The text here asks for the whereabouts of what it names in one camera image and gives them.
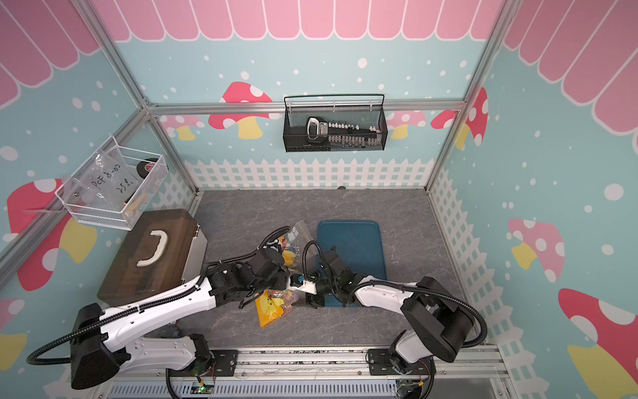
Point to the white wire basket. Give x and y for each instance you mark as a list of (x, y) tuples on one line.
[(106, 190)]

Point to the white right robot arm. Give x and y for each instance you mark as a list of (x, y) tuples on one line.
[(440, 323)]

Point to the yellow duck ziploc bag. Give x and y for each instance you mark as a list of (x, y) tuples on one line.
[(273, 305)]

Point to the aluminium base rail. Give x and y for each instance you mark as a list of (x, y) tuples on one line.
[(347, 372)]

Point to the socket wrench set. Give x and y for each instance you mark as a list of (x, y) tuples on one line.
[(342, 136)]

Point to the black wire mesh basket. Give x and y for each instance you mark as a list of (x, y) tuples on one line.
[(356, 109)]

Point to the black tape roll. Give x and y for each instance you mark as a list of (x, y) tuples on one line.
[(144, 167)]

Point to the brown toolbox with white handle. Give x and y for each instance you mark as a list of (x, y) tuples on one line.
[(165, 249)]

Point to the teal plastic tray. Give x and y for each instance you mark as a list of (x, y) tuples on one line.
[(357, 242)]

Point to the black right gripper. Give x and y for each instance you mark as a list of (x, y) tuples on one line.
[(311, 301)]

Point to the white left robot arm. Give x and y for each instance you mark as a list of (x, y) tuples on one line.
[(105, 342)]

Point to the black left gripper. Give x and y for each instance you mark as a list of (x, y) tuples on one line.
[(282, 274)]

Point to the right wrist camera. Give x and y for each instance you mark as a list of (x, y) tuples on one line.
[(297, 282)]

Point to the clear ziploc bag with candies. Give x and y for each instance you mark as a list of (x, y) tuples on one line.
[(293, 243)]

